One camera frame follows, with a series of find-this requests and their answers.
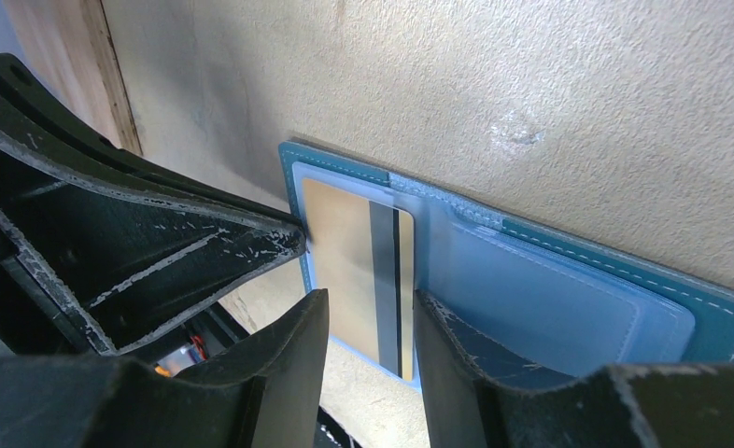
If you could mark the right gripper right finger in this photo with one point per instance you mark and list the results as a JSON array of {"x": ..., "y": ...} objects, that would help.
[{"x": 479, "y": 394}]

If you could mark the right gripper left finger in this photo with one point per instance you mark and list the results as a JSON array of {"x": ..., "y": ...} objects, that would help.
[{"x": 264, "y": 391}]

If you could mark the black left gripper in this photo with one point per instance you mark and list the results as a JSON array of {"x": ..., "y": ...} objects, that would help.
[{"x": 103, "y": 252}]

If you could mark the teal card holder wallet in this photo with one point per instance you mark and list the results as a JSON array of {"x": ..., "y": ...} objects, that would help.
[{"x": 562, "y": 302}]

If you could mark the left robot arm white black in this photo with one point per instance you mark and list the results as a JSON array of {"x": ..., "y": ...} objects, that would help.
[{"x": 200, "y": 346}]

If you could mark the wooden board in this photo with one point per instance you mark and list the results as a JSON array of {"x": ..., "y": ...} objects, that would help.
[{"x": 69, "y": 45}]

